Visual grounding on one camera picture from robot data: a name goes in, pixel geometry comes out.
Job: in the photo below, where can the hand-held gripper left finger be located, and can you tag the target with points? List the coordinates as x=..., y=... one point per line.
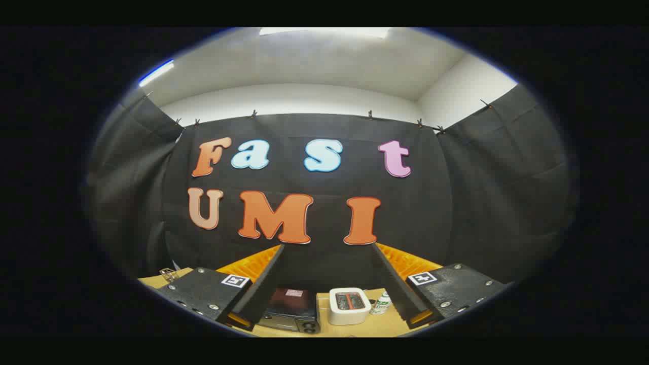
x=263, y=284

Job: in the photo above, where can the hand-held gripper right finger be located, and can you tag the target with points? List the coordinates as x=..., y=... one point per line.
x=393, y=284

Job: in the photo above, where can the black toaster oven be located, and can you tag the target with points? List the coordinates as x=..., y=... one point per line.
x=289, y=304

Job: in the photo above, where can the white pop-up toaster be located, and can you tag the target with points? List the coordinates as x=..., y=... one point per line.
x=350, y=314

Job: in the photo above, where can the white bottle green label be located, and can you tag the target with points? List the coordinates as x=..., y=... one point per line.
x=381, y=304

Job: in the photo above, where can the row of black clips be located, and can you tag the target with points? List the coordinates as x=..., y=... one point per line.
x=253, y=114

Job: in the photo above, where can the long ceiling light strip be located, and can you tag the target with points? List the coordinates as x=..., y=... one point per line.
x=156, y=73

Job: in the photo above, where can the rectangular ceiling light panel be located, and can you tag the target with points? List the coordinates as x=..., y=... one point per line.
x=324, y=31

